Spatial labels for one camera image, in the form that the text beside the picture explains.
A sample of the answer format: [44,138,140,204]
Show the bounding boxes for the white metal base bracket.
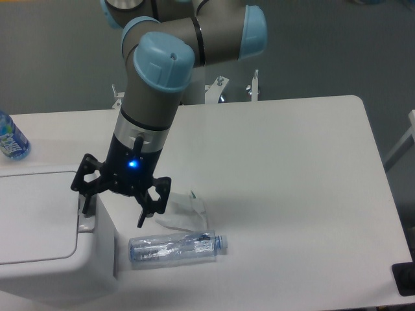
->
[112,76,230,109]

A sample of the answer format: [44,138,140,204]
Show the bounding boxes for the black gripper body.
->
[100,135,161,196]

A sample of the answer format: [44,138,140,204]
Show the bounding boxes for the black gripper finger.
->
[71,154,113,216]
[133,177,171,228]

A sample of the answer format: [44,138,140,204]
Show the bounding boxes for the blue labelled drink bottle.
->
[1,111,30,161]

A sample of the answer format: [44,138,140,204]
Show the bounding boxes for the clear empty plastic bottle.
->
[128,230,228,269]

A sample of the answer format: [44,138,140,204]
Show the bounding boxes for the crumpled white plastic wrapper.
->
[155,191,208,231]

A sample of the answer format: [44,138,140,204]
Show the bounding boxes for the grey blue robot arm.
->
[71,1,268,224]

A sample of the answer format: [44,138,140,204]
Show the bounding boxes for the black object at edge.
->
[392,262,414,297]

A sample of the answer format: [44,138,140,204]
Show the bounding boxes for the white clamp with wingnut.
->
[245,69,260,102]

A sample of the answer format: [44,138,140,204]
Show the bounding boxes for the white frame at right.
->
[383,110,414,172]

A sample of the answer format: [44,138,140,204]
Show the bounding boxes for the white plastic trash can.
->
[1,165,117,306]

